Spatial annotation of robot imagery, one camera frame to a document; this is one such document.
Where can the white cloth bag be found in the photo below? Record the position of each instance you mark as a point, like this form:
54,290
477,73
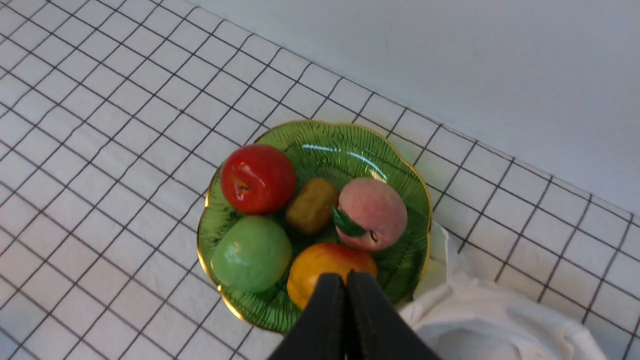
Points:
464,317

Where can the pink peach with leaf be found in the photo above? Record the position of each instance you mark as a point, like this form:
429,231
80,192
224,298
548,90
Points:
370,216

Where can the green apple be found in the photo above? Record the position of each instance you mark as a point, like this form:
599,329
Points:
252,256

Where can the white checkered tablecloth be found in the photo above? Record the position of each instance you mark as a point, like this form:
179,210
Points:
115,115

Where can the orange fruit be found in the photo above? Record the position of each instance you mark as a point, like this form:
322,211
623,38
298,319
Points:
324,258

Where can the brown kiwi fruit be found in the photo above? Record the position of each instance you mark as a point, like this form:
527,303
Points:
312,209

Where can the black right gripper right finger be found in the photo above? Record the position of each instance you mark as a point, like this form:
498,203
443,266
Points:
375,330

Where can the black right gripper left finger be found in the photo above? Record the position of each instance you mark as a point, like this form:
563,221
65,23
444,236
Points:
317,334

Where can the red apple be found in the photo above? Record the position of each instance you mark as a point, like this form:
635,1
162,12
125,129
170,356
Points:
258,179

